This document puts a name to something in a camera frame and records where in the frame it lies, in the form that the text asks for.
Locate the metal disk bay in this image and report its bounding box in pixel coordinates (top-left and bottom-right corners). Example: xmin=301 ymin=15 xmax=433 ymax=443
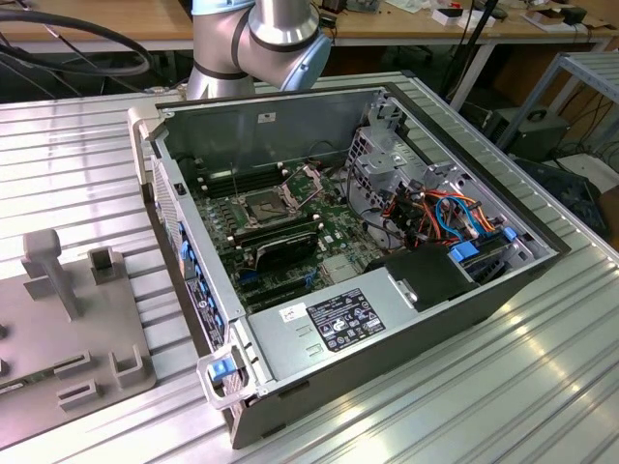
xmin=454 ymin=226 xmax=555 ymax=289

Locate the green motherboard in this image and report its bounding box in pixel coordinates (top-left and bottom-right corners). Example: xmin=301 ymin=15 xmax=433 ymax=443
xmin=186 ymin=159 xmax=388 ymax=315

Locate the black RAM slot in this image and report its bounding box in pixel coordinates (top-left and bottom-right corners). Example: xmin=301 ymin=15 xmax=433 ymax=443
xmin=199 ymin=169 xmax=286 ymax=192
xmin=195 ymin=162 xmax=284 ymax=184

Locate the orange power wire bundle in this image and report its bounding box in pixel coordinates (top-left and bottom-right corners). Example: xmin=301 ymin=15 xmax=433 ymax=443
xmin=381 ymin=190 xmax=439 ymax=250

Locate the open grey PC case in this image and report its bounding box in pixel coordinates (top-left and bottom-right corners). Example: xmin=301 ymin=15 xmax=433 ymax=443
xmin=126 ymin=84 xmax=572 ymax=450

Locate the metal drive cage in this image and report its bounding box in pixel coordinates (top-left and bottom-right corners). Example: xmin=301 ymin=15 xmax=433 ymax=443
xmin=345 ymin=89 xmax=465 ymax=233

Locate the silver chipset heatsink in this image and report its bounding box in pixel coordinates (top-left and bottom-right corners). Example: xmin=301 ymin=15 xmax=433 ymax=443
xmin=321 ymin=255 xmax=357 ymax=284

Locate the black RAM stick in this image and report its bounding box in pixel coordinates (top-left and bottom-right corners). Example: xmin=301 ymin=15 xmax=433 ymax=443
xmin=226 ymin=220 xmax=324 ymax=247

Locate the blue case latch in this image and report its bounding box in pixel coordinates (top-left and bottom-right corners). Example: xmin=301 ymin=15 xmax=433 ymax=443
xmin=206 ymin=358 xmax=233 ymax=381

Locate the black plastic air shroud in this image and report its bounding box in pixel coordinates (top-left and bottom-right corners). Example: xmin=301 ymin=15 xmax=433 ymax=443
xmin=365 ymin=244 xmax=480 ymax=313

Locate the silver power supply unit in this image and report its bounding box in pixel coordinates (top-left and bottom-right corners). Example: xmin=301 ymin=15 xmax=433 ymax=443
xmin=244 ymin=268 xmax=422 ymax=386

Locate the brown cardboard box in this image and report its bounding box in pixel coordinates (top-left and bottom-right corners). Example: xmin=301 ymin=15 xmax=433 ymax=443
xmin=521 ymin=7 xmax=589 ymax=33

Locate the grey parts rack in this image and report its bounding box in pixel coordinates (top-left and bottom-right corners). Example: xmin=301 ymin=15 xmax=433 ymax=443
xmin=0 ymin=229 xmax=159 ymax=450

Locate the wooden desk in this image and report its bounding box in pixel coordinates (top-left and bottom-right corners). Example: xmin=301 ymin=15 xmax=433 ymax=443
xmin=0 ymin=0 xmax=619 ymax=55

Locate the CPU socket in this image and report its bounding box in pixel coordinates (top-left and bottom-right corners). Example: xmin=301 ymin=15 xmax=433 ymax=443
xmin=231 ymin=188 xmax=301 ymax=228

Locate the green RAM stick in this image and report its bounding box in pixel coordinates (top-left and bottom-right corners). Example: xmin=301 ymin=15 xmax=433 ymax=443
xmin=0 ymin=371 xmax=55 ymax=396

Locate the black expansion card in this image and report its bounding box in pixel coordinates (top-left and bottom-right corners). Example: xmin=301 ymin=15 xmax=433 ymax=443
xmin=253 ymin=231 xmax=320 ymax=272

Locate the white box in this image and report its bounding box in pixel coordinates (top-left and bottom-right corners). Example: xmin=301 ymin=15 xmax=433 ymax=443
xmin=431 ymin=7 xmax=497 ymax=29

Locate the blue disk carrier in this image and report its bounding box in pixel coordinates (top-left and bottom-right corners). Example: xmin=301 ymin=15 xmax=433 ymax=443
xmin=447 ymin=241 xmax=480 ymax=265

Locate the blue data wire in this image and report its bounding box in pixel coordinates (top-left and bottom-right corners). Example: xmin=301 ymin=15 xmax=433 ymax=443
xmin=433 ymin=192 xmax=485 ymax=241

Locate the black expansion slot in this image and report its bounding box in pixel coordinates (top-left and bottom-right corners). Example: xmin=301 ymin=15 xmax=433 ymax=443
xmin=246 ymin=287 xmax=310 ymax=310
xmin=239 ymin=277 xmax=310 ymax=299

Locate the metal slat shelf frame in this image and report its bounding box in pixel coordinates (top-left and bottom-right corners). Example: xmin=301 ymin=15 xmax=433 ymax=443
xmin=495 ymin=50 xmax=619 ymax=154

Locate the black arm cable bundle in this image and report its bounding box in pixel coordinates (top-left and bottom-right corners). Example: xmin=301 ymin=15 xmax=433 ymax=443
xmin=0 ymin=9 xmax=156 ymax=96

